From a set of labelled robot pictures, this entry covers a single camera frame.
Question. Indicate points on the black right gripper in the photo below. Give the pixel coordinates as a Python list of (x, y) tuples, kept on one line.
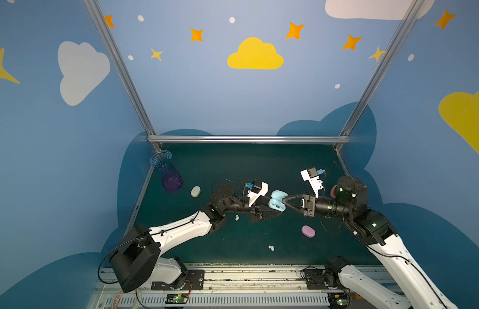
[(308, 205)]

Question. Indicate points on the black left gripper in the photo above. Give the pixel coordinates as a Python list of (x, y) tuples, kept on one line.
[(257, 210)]

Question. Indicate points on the light blue earbud case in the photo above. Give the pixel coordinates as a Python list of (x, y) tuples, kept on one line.
[(276, 200)]

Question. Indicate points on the pink earbud charging case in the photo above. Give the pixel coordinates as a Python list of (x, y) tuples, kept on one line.
[(308, 231)]

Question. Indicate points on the white earbud charging case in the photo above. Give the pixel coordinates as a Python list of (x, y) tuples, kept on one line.
[(195, 192)]

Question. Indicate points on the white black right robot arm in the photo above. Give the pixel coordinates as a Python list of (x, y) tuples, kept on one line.
[(349, 203)]

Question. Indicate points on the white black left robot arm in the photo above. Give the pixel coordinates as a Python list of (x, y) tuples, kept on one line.
[(139, 253)]

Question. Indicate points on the pink toy watering can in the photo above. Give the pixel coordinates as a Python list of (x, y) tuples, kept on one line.
[(333, 191)]

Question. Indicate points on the purple ribbed glass vase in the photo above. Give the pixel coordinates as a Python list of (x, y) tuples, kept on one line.
[(168, 174)]

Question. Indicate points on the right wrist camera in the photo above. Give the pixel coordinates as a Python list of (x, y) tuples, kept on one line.
[(312, 176)]

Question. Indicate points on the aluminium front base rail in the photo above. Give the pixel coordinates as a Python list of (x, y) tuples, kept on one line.
[(228, 286)]

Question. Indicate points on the aluminium right frame post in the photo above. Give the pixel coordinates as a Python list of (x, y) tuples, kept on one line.
[(402, 32)]

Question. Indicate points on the aluminium frame post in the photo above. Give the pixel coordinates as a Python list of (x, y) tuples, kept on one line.
[(98, 18), (402, 32)]

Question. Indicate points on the aluminium back frame rail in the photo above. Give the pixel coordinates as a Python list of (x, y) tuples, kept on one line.
[(249, 139)]

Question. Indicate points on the aluminium left frame post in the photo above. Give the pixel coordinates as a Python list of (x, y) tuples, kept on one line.
[(98, 18)]

